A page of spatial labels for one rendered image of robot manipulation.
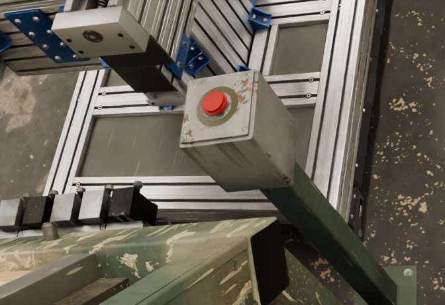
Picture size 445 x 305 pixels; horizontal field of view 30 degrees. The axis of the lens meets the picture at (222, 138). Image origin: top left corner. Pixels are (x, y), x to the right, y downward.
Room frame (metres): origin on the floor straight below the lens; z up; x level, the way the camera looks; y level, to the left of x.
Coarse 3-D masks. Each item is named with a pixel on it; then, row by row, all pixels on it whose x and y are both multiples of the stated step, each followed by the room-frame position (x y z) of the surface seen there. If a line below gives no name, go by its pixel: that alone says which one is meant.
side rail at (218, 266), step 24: (216, 240) 0.62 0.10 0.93; (240, 240) 0.60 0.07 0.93; (168, 264) 0.58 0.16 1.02; (192, 264) 0.56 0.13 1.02; (216, 264) 0.55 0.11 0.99; (240, 264) 0.58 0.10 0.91; (144, 288) 0.52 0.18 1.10; (168, 288) 0.51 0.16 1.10; (192, 288) 0.52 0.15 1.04; (216, 288) 0.54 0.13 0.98; (240, 288) 0.55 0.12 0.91
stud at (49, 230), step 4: (44, 224) 0.90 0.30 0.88; (48, 224) 0.89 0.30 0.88; (52, 224) 0.89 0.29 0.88; (56, 224) 0.89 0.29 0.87; (44, 228) 0.89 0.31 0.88; (48, 228) 0.89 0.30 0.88; (52, 228) 0.89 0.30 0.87; (56, 228) 0.89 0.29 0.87; (44, 232) 0.89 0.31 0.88; (48, 232) 0.89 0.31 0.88; (52, 232) 0.88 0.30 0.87; (56, 232) 0.88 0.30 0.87; (44, 236) 0.89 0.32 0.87; (48, 236) 0.88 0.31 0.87; (52, 236) 0.88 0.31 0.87; (56, 236) 0.88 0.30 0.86; (48, 240) 0.88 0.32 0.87
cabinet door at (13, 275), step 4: (0, 272) 0.88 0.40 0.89; (4, 272) 0.87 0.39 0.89; (8, 272) 0.87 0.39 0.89; (12, 272) 0.86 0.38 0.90; (16, 272) 0.85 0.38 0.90; (20, 272) 0.85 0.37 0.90; (24, 272) 0.84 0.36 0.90; (28, 272) 0.83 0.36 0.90; (0, 276) 0.85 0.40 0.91; (4, 276) 0.85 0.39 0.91; (8, 276) 0.84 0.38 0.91; (12, 276) 0.83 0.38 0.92; (16, 276) 0.83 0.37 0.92; (20, 276) 0.82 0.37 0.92; (0, 280) 0.83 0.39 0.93; (4, 280) 0.82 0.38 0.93; (8, 280) 0.82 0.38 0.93; (12, 280) 0.81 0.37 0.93; (0, 284) 0.82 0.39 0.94
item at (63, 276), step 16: (64, 256) 0.80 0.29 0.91; (80, 256) 0.77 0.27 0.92; (32, 272) 0.76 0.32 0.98; (48, 272) 0.73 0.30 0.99; (64, 272) 0.73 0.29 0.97; (80, 272) 0.74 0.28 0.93; (96, 272) 0.75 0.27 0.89; (0, 288) 0.72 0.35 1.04; (16, 288) 0.70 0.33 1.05; (32, 288) 0.70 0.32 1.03; (48, 288) 0.71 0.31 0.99; (64, 288) 0.71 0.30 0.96; (80, 288) 0.72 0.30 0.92; (0, 304) 0.67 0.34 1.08; (16, 304) 0.68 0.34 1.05; (32, 304) 0.68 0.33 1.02; (48, 304) 0.69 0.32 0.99
